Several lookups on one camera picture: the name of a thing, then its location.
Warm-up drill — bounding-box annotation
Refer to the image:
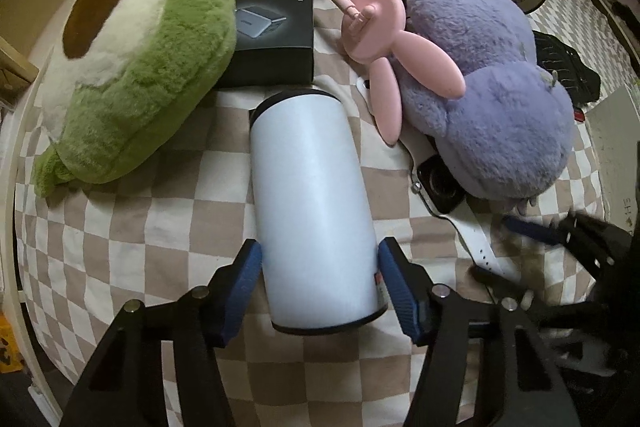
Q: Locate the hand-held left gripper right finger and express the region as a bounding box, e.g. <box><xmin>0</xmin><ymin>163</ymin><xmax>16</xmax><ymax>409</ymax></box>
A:
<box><xmin>377</xmin><ymin>237</ymin><xmax>583</xmax><ymax>427</ymax></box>

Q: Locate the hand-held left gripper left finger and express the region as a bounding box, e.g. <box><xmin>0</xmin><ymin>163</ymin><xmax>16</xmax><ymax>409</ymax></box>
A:
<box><xmin>70</xmin><ymin>239</ymin><xmax>263</xmax><ymax>427</ymax></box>

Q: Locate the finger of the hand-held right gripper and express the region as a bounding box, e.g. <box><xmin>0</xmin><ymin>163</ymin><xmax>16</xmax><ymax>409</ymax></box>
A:
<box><xmin>471</xmin><ymin>264</ymin><xmax>601</xmax><ymax>338</ymax></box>
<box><xmin>501</xmin><ymin>211</ymin><xmax>631</xmax><ymax>278</ymax></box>

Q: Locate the white strap smartwatch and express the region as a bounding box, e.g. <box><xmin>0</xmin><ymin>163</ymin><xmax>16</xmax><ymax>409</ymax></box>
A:
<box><xmin>357</xmin><ymin>77</ymin><xmax>523</xmax><ymax>283</ymax></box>

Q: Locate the white cylindrical tumbler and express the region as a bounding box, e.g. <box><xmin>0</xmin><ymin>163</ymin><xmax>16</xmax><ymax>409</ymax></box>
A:
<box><xmin>248</xmin><ymin>89</ymin><xmax>390</xmax><ymax>335</ymax></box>

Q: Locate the checkered blanket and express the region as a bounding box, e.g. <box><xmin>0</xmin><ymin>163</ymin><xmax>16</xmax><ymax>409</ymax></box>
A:
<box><xmin>15</xmin><ymin>0</ymin><xmax>608</xmax><ymax>427</ymax></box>

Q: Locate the white board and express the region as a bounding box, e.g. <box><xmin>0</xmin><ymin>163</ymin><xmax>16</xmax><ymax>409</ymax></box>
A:
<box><xmin>587</xmin><ymin>84</ymin><xmax>640</xmax><ymax>228</ymax></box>

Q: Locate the purple plush toy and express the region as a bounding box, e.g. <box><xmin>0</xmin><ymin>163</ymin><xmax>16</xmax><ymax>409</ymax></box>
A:
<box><xmin>397</xmin><ymin>0</ymin><xmax>575</xmax><ymax>210</ymax></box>

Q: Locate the black knitted cloth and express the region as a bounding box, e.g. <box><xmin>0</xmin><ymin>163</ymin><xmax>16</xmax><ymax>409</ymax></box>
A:
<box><xmin>532</xmin><ymin>31</ymin><xmax>601</xmax><ymax>104</ymax></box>

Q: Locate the green avocado plush toy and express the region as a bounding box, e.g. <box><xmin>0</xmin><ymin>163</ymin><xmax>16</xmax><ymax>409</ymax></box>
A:
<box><xmin>31</xmin><ymin>0</ymin><xmax>237</xmax><ymax>198</ymax></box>

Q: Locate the yellow printed packet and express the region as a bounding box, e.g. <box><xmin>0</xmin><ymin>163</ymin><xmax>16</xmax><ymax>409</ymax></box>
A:
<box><xmin>0</xmin><ymin>314</ymin><xmax>22</xmax><ymax>370</ymax></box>

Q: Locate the small black product box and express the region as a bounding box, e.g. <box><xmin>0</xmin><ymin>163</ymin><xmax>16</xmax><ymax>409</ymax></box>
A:
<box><xmin>217</xmin><ymin>0</ymin><xmax>316</xmax><ymax>88</ymax></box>

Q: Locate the pink rabbit-ear desk stand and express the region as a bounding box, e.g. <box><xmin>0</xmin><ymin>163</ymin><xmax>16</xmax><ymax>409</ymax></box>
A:
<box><xmin>274</xmin><ymin>0</ymin><xmax>466</xmax><ymax>145</ymax></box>

